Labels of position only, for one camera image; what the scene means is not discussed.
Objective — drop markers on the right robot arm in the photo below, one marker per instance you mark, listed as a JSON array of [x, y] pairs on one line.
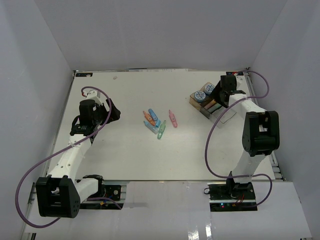
[[235, 103]]

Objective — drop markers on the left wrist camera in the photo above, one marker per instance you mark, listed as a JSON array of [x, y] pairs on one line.
[[91, 95]]

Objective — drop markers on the pink correction tape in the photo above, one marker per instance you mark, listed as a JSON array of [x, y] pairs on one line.
[[173, 119]]

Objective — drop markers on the grey transparent tray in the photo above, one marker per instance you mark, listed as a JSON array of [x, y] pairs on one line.
[[205, 112]]

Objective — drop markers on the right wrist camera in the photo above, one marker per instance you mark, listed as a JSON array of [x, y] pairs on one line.
[[236, 74]]

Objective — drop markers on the green correction tape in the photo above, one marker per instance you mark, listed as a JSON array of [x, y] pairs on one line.
[[161, 130]]

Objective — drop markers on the green cap highlighter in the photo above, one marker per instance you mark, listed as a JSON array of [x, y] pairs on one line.
[[214, 108]]

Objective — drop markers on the orange correction tape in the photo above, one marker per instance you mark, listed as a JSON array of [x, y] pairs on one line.
[[149, 118]]

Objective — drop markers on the blue washi tape roll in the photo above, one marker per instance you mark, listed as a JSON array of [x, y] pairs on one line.
[[208, 89], [199, 96]]

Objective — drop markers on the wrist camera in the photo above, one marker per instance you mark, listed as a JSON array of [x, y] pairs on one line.
[[236, 74], [91, 95]]

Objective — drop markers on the amber transparent tray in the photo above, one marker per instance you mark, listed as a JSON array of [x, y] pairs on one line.
[[199, 105]]

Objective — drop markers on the orange cap pink highlighter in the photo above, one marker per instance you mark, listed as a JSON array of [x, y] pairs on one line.
[[210, 104]]

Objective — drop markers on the left black corner label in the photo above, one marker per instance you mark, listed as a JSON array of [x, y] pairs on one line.
[[83, 74]]

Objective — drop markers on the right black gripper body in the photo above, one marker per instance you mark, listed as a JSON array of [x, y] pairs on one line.
[[216, 93]]

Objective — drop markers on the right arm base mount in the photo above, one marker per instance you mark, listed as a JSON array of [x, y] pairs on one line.
[[224, 197]]

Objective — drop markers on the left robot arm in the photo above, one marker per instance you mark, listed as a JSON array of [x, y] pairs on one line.
[[60, 194]]

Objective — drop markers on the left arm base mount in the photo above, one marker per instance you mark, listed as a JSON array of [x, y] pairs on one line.
[[108, 199]]

